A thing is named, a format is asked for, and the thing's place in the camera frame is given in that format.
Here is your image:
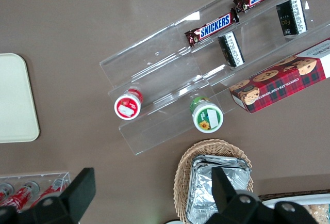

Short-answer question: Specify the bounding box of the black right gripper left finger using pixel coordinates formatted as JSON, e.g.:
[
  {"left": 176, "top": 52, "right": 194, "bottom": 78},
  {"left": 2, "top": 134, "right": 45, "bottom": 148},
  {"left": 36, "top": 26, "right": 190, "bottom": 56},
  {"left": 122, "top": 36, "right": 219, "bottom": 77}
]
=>
[{"left": 0, "top": 167, "right": 97, "bottom": 224}]

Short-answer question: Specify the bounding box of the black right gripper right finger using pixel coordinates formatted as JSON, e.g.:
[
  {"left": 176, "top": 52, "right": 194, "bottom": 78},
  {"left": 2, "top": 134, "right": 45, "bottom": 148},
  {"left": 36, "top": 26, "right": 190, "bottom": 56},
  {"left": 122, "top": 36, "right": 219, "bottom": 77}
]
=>
[{"left": 205, "top": 166, "right": 318, "bottom": 224}]

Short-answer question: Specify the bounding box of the aluminium foil tray stack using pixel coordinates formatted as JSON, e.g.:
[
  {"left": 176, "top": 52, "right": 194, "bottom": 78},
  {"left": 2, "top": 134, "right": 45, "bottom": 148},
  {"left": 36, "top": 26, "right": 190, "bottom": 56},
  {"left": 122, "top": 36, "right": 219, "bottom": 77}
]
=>
[{"left": 186, "top": 154, "right": 252, "bottom": 224}]

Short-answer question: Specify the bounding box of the oval light wicker basket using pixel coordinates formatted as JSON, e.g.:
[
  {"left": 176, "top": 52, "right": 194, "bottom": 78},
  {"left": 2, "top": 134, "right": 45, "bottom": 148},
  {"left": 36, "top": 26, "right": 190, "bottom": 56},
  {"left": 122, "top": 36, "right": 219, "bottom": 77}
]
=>
[{"left": 173, "top": 138, "right": 255, "bottom": 224}]

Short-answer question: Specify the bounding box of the white snack tray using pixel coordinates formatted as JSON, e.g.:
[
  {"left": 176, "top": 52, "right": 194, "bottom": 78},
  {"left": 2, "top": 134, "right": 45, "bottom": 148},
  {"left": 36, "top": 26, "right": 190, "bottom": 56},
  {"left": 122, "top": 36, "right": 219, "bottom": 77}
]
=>
[{"left": 258, "top": 188, "right": 330, "bottom": 224}]

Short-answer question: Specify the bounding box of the beige rectangular tray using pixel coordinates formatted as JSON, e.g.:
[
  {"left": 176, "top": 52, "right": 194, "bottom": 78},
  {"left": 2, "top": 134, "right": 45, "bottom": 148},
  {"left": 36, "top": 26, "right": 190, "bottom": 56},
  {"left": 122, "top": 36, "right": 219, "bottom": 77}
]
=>
[{"left": 0, "top": 53, "right": 41, "bottom": 143}]

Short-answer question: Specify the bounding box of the red cola bottle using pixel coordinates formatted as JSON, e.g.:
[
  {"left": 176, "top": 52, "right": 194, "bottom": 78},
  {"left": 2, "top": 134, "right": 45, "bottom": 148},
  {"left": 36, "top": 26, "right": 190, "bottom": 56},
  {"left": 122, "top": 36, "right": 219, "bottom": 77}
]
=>
[
  {"left": 0, "top": 182, "right": 15, "bottom": 203},
  {"left": 0, "top": 181, "right": 41, "bottom": 211},
  {"left": 29, "top": 178, "right": 69, "bottom": 209}
]

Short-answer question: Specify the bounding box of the clear acrylic bottle rack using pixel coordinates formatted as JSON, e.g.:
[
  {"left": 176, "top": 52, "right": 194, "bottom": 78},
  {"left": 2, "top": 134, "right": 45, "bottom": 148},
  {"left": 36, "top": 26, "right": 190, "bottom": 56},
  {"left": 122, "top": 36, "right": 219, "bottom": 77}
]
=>
[{"left": 0, "top": 171, "right": 72, "bottom": 211}]

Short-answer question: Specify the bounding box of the clear crispy snack bag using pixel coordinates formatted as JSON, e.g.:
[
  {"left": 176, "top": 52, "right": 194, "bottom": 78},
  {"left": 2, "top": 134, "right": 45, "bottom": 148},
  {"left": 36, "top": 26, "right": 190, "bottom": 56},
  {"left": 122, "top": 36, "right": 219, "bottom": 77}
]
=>
[{"left": 303, "top": 202, "right": 330, "bottom": 224}]

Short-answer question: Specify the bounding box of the green lid cup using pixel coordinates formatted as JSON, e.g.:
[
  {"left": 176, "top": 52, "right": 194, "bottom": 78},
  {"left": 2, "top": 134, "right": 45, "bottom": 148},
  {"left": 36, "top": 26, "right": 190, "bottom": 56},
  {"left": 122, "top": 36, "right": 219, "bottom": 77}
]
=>
[{"left": 189, "top": 96, "right": 224, "bottom": 133}]

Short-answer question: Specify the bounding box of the red lid cup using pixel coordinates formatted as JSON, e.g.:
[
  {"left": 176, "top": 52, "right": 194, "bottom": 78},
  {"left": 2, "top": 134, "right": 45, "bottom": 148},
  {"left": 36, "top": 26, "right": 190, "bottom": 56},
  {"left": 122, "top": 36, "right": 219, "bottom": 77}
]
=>
[{"left": 113, "top": 88, "right": 144, "bottom": 121}]

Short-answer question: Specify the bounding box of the red tartan cookie box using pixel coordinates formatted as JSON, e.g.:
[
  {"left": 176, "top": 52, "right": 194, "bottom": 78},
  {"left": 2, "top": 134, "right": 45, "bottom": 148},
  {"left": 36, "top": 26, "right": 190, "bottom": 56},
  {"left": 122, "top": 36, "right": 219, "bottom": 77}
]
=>
[{"left": 228, "top": 37, "right": 330, "bottom": 115}]

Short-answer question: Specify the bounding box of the clear acrylic stepped shelf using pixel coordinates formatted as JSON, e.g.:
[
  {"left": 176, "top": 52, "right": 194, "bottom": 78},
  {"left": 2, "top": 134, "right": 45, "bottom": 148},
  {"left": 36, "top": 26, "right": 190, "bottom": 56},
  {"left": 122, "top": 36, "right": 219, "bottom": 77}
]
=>
[{"left": 98, "top": 0, "right": 330, "bottom": 156}]

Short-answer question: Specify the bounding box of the small black white box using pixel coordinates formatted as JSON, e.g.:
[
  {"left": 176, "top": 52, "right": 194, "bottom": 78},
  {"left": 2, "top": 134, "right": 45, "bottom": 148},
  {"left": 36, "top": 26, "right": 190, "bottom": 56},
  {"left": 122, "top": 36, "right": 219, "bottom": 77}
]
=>
[
  {"left": 217, "top": 30, "right": 246, "bottom": 69},
  {"left": 275, "top": 0, "right": 308, "bottom": 39}
]

